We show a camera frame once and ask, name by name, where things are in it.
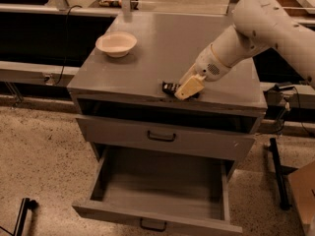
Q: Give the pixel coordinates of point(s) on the grey drawer cabinet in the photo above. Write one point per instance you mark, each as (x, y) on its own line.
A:
(130, 88)

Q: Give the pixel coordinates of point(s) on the grey metal rail shelf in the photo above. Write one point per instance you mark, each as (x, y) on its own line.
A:
(36, 74)

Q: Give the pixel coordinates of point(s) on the black upper drawer handle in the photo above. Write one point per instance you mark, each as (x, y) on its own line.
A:
(160, 137)

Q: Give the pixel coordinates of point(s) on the black power adapter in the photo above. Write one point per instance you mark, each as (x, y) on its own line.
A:
(284, 86)

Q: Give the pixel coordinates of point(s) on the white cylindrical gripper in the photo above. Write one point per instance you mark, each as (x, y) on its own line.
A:
(209, 65)

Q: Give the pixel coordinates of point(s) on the brown cardboard box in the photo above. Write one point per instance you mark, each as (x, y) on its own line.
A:
(302, 184)

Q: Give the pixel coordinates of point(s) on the black metal stand right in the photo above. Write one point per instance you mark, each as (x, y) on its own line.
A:
(284, 203)

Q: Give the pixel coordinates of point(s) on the grey open lower drawer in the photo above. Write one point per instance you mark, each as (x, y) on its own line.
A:
(188, 192)

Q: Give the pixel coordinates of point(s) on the black lower drawer handle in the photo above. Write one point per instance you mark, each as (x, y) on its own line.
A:
(153, 225)

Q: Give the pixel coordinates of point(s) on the black drawer handle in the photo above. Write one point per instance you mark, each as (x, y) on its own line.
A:
(153, 225)
(160, 137)

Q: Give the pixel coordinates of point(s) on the black metal stand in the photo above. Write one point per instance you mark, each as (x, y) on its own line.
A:
(26, 205)
(284, 203)

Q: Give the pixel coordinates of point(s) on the white ceramic bowl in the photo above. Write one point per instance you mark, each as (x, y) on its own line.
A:
(116, 44)

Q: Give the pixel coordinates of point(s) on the grey upper drawer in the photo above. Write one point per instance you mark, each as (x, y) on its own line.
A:
(192, 141)

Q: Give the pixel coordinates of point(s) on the black rxbar chocolate bar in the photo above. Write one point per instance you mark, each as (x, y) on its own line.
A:
(170, 88)

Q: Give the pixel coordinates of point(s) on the black metal stand left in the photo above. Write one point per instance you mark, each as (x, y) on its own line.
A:
(26, 205)

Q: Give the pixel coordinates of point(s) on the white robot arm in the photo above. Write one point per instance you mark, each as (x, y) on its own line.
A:
(256, 26)

